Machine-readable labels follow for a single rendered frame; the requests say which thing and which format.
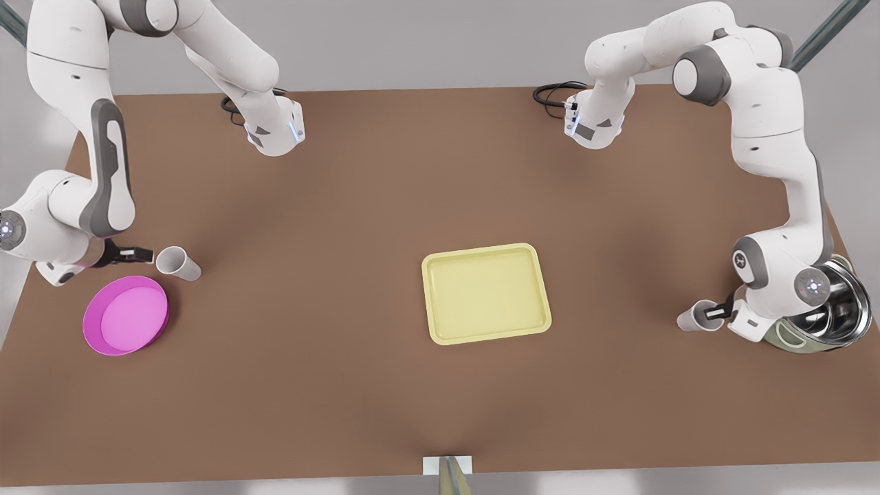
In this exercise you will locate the white cup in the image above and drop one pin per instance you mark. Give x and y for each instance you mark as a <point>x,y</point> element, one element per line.
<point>694,319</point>
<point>180,264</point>

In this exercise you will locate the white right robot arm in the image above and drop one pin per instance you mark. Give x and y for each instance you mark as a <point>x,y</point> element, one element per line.
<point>82,82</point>

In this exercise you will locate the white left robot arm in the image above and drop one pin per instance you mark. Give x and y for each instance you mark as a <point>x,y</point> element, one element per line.
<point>770,110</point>

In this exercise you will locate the yellow rectangular tray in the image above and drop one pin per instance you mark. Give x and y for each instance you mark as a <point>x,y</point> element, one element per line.
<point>486,293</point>

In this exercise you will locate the pink round plate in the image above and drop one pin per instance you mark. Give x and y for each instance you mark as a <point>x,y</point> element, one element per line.
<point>125,316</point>

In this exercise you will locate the stainless steel pot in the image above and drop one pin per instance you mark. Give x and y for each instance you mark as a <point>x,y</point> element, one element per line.
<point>842,309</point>

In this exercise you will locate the silver frame post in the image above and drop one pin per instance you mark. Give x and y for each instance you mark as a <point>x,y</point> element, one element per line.
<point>12,26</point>
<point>454,478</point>
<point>825,31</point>

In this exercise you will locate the white post foot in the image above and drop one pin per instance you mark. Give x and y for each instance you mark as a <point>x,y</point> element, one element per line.
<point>430,465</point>

